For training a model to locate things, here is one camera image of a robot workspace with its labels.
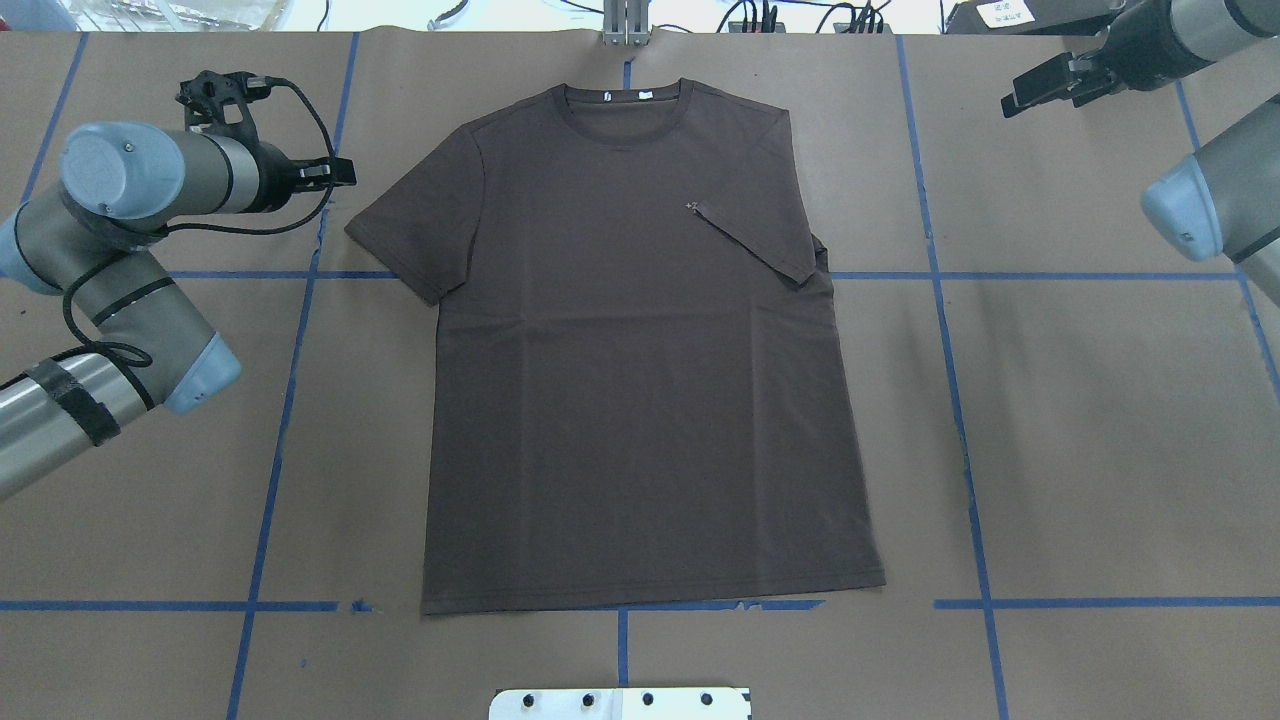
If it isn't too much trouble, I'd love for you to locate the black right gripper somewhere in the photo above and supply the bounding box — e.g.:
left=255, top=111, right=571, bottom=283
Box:
left=1001, top=23, right=1171, bottom=119

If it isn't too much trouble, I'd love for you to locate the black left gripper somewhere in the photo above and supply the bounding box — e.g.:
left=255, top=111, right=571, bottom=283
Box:
left=255, top=145, right=357, bottom=213

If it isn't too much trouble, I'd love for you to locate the dark brown t-shirt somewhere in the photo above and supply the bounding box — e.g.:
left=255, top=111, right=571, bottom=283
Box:
left=346, top=79, right=886, bottom=618

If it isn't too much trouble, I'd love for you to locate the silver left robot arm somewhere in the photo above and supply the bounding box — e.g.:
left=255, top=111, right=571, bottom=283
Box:
left=1, top=120, right=356, bottom=498

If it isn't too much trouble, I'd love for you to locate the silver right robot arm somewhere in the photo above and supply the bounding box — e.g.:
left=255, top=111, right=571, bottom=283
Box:
left=1001, top=1, right=1279, bottom=302

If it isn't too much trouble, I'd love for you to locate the black box with label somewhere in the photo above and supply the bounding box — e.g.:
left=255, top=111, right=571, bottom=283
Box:
left=943, top=1, right=1126, bottom=37

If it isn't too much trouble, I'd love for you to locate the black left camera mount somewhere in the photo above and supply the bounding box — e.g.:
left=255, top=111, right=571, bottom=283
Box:
left=175, top=70, right=273, bottom=146

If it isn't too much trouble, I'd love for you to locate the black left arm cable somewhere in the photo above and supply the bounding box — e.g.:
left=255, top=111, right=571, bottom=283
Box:
left=61, top=76, right=340, bottom=372

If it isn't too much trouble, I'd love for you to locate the aluminium profile post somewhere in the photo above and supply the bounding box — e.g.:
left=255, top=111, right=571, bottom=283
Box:
left=602, top=0, right=652, bottom=47

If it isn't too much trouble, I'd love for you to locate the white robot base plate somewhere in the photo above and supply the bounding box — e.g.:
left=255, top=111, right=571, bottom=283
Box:
left=488, top=685, right=754, bottom=719

